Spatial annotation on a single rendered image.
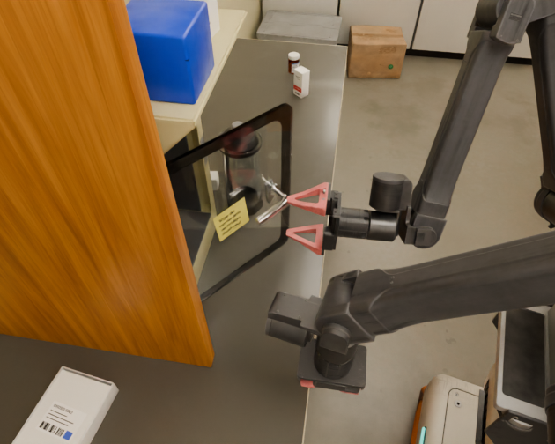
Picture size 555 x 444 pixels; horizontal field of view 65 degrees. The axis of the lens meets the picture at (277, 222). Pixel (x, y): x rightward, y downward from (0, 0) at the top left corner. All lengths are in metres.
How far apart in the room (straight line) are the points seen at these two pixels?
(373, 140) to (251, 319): 2.18
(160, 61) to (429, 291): 0.40
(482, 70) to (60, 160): 0.63
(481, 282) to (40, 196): 0.53
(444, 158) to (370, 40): 2.81
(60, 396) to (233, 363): 0.34
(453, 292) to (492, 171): 2.59
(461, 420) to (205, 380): 1.02
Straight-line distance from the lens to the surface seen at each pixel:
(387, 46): 3.55
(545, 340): 1.02
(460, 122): 0.80
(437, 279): 0.46
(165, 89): 0.59
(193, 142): 1.02
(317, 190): 0.80
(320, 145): 1.42
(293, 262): 1.10
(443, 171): 0.81
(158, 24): 0.58
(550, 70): 0.85
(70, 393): 0.99
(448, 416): 1.72
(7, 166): 0.63
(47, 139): 0.56
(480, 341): 2.23
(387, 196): 0.79
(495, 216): 2.75
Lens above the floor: 1.83
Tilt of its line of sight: 49 degrees down
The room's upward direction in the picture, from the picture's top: straight up
